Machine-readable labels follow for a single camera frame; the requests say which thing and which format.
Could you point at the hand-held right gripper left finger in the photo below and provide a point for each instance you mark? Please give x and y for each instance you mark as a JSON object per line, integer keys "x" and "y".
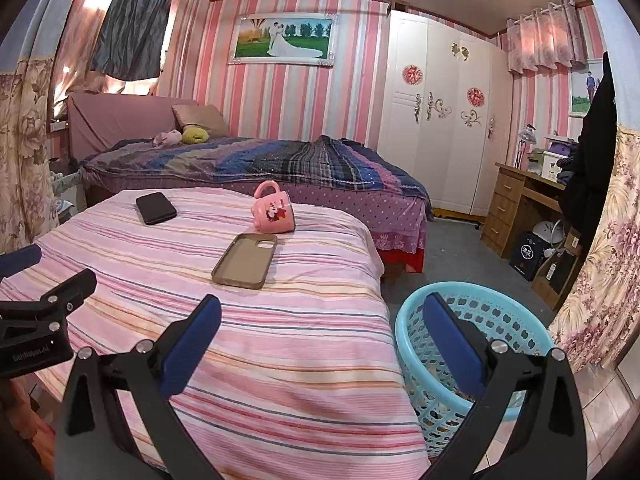
{"x": 192, "y": 345}

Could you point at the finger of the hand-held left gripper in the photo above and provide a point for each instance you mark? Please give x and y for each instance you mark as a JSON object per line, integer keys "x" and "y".
{"x": 20, "y": 257}
{"x": 65, "y": 292}

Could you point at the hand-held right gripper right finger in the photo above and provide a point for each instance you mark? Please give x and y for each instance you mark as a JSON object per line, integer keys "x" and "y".
{"x": 452, "y": 347}

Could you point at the light blue plastic basket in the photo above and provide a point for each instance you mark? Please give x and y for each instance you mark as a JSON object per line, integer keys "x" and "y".
{"x": 406, "y": 330}

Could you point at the pink striped bedsheet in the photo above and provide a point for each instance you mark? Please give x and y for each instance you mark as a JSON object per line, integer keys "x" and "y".
{"x": 275, "y": 360}

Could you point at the beige phone case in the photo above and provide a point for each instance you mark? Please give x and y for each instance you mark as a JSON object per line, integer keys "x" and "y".
{"x": 240, "y": 265}

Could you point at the floral curtain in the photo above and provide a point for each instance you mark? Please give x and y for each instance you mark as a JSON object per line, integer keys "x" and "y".
{"x": 25, "y": 160}
{"x": 600, "y": 285}

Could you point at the red bed skirt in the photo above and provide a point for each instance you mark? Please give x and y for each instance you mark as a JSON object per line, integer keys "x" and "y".
{"x": 405, "y": 260}

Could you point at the black gift bag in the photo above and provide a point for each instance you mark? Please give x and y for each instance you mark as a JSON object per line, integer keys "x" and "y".
{"x": 526, "y": 257}

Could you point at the black phone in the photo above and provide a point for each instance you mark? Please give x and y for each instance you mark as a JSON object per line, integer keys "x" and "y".
{"x": 156, "y": 208}

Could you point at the black carton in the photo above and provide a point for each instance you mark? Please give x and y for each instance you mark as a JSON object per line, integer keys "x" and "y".
{"x": 561, "y": 272}

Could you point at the wooden desk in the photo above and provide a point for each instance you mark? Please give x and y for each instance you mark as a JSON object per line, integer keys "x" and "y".
{"x": 502, "y": 205}

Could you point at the white round appliance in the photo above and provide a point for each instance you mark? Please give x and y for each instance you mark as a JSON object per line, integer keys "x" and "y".
{"x": 547, "y": 230}

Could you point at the pink cartoon mug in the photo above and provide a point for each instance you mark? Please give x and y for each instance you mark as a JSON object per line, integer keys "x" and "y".
{"x": 272, "y": 215}

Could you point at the purple dotted bedsheet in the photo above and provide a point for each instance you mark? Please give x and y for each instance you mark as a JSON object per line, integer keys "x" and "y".
{"x": 370, "y": 205}

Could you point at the mauve bed headboard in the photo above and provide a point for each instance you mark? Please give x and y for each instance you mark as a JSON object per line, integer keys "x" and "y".
{"x": 115, "y": 120}

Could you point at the pink plush toy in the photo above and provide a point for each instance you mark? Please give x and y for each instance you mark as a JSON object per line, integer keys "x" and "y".
{"x": 167, "y": 138}

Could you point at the white wardrobe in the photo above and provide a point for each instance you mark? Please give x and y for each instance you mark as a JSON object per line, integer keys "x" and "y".
{"x": 440, "y": 160}

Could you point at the yellow-green plush toy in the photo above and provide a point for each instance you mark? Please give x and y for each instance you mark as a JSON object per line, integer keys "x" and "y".
{"x": 195, "y": 135}

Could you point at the plaid purple blanket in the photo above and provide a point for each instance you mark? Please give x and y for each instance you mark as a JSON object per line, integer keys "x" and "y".
{"x": 280, "y": 160}

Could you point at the white storage box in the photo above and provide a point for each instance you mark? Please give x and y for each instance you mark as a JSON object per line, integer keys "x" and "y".
{"x": 550, "y": 165}

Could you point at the pink sheer curtain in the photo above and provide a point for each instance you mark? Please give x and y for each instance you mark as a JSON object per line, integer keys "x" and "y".
{"x": 75, "y": 50}

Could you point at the black hanging coat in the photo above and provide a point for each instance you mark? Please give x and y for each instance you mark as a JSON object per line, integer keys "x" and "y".
{"x": 585, "y": 170}

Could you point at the beige pillow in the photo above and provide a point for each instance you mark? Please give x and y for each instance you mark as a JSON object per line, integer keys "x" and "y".
{"x": 200, "y": 116}

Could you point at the silver desk lamp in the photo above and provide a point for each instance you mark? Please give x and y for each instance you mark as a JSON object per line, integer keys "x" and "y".
{"x": 526, "y": 134}

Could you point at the dark grey curtain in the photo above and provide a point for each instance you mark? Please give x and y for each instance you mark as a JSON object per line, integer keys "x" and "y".
{"x": 130, "y": 20}

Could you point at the pink eyelet curtain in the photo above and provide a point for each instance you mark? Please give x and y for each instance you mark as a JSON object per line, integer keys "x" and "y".
{"x": 545, "y": 40}

